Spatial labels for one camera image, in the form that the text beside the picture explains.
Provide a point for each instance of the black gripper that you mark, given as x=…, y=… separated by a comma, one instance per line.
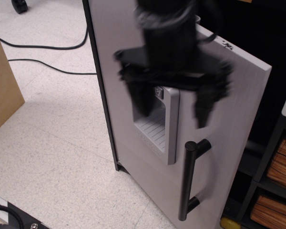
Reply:
x=171, y=56

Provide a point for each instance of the upper woven wooden basket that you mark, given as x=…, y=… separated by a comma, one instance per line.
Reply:
x=277, y=168

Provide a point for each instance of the lower woven wooden basket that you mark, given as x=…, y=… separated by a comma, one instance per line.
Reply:
x=269, y=212

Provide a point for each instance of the brown wooden board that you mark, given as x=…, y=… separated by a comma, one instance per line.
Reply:
x=11, y=98

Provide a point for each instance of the black fridge door handle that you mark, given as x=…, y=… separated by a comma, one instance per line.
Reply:
x=192, y=151

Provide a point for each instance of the black caster wheel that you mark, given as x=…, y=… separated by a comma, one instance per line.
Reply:
x=20, y=6

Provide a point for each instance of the dark grey fridge cabinet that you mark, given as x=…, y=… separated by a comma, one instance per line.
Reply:
x=255, y=37

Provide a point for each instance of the black metal base plate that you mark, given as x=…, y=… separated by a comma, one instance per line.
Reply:
x=29, y=222

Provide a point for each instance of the woven wooden basket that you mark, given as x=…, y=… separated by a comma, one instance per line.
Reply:
x=269, y=212
x=277, y=168

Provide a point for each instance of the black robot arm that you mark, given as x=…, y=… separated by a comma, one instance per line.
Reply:
x=161, y=11

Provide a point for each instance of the yellow toy on floor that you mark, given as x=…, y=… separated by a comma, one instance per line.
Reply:
x=227, y=223

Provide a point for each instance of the grey toy fridge door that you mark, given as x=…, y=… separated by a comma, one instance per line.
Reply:
x=159, y=129

